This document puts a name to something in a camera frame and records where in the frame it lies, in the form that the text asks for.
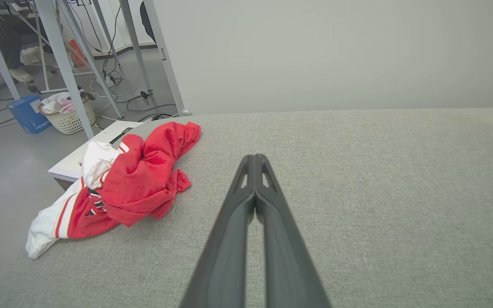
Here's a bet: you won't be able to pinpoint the white plastic laundry basket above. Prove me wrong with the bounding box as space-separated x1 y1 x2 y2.
39 96 97 135

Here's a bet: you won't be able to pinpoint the orange container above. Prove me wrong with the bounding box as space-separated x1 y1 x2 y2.
67 39 87 68

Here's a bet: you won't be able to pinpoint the seated person legs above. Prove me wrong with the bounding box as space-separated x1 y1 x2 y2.
0 13 59 84

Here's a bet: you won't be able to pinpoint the black case handle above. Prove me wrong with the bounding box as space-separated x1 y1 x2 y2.
110 127 134 145

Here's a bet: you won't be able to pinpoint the blue cardboard box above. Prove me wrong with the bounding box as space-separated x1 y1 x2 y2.
7 95 52 134

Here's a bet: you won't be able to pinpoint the white partition post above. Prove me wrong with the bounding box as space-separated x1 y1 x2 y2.
143 0 192 116

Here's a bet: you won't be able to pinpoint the white equipment case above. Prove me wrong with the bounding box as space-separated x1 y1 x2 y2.
48 120 144 191

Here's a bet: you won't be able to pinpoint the tangled cable bundle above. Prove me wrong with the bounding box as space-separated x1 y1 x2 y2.
69 0 178 122

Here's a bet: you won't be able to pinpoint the red white basketball jersey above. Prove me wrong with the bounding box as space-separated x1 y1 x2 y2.
25 121 202 260

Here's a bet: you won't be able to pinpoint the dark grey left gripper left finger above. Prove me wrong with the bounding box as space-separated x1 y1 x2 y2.
180 155 256 308

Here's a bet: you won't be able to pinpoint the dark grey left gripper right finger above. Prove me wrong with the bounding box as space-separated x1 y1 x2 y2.
255 154 332 308

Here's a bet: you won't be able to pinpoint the white metal desk frame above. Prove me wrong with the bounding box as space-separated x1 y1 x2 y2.
0 0 153 139

